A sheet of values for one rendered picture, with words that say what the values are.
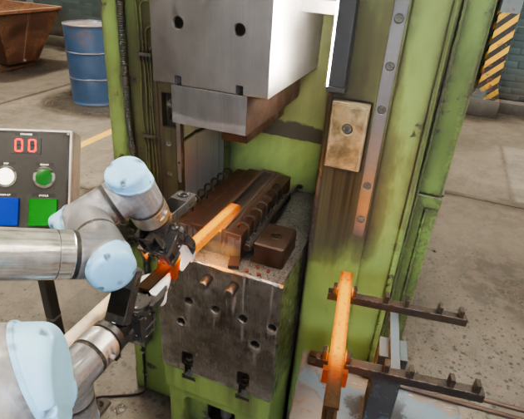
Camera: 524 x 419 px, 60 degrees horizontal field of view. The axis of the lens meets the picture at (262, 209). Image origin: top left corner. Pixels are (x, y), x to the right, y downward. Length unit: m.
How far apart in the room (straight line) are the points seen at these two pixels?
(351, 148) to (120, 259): 0.66
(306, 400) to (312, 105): 0.89
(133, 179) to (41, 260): 0.21
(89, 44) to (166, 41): 4.56
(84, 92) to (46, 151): 4.47
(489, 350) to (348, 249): 1.46
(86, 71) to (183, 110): 4.62
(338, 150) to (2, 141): 0.89
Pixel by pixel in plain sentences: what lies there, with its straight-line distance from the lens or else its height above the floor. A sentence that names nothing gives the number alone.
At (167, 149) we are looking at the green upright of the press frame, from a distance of 1.39.
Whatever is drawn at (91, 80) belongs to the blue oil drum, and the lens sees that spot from 5.76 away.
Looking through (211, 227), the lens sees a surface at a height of 1.01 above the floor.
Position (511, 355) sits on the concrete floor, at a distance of 2.65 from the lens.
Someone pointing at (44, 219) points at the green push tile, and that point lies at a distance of 1.35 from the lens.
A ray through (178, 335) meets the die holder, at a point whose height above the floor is 0.61.
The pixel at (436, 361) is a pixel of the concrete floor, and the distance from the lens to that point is 2.44.
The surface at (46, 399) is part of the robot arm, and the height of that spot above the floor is 1.26.
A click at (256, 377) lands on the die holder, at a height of 0.55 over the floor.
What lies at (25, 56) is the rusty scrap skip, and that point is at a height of 0.19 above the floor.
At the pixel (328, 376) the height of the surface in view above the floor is 0.99.
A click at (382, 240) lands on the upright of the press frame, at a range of 1.27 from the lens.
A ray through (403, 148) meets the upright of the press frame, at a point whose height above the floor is 1.26.
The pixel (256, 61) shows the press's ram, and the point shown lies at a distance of 1.03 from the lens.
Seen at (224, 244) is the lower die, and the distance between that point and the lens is 1.25.
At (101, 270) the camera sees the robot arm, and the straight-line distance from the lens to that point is 0.70.
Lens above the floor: 1.64
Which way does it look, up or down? 29 degrees down
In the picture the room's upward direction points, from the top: 4 degrees clockwise
